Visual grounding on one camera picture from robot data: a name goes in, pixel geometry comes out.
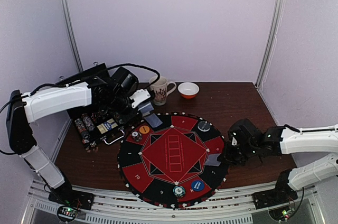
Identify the right aluminium frame post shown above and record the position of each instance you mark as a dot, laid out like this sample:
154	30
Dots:
268	53

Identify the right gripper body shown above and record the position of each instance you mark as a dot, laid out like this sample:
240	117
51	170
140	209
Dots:
232	152

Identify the blue small blind button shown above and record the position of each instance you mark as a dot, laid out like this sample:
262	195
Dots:
197	185

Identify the black poker chip case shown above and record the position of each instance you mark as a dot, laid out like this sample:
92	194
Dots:
110	111

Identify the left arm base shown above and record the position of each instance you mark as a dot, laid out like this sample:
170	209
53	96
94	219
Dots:
72	202

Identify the orange big blind button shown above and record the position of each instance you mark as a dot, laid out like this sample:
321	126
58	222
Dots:
144	129

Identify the white orange bowl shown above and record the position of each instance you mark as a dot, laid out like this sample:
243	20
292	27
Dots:
188	90

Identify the left aluminium frame post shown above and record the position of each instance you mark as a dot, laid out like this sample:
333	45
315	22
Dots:
71	36

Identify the round poker mat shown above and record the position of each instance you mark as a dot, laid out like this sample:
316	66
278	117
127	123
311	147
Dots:
172	154

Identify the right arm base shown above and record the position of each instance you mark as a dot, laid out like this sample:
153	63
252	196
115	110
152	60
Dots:
280	202

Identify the aluminium frame post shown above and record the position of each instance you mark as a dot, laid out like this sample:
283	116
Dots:
268	53
71	36

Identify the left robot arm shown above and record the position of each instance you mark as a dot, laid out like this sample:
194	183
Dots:
44	100

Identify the beige patterned mug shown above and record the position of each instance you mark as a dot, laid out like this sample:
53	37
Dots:
161	88

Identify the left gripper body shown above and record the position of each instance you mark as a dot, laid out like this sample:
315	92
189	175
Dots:
118	103

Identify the blue playing card deck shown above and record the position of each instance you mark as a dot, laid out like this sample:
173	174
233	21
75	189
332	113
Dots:
145	108

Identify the clear dealer button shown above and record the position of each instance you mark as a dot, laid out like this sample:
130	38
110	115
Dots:
204	126

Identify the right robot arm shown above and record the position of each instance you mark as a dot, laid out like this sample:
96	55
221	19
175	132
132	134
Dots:
285	140

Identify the poker chip stack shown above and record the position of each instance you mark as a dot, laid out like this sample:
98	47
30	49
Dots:
136	136
179	191

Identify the boxed card deck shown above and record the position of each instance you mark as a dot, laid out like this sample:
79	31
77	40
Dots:
107	126

